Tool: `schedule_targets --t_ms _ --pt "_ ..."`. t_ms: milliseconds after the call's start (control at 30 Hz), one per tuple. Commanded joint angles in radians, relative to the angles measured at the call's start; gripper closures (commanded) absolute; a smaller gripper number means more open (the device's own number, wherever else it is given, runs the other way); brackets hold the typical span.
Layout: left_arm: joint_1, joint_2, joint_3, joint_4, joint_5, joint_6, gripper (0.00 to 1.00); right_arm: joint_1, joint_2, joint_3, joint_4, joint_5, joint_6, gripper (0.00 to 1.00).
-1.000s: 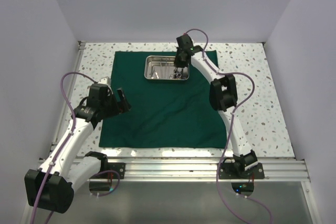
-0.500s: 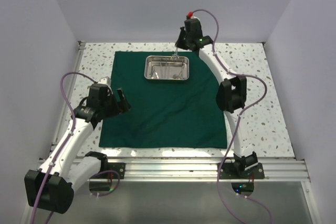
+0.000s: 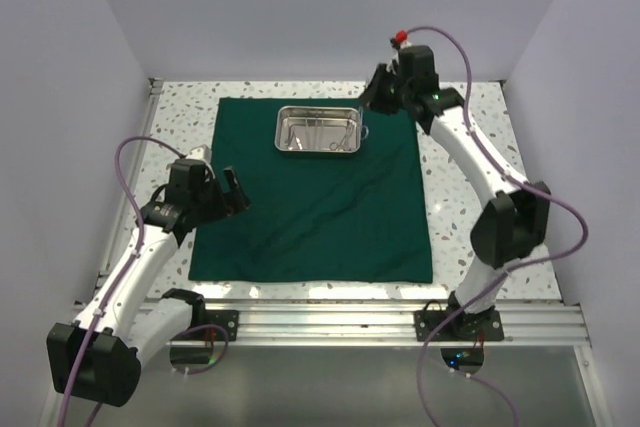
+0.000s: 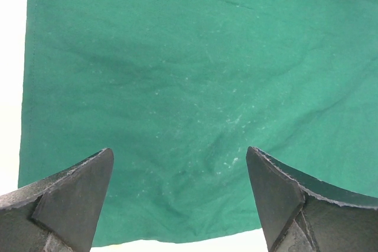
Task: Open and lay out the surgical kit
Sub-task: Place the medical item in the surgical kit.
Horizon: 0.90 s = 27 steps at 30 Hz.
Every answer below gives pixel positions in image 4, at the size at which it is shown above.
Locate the green surgical cloth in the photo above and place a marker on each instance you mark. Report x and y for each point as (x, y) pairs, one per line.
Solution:
(179, 89)

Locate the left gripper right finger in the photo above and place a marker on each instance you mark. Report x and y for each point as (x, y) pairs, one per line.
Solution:
(298, 212)

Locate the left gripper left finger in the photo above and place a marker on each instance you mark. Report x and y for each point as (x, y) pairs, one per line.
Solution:
(59, 212)

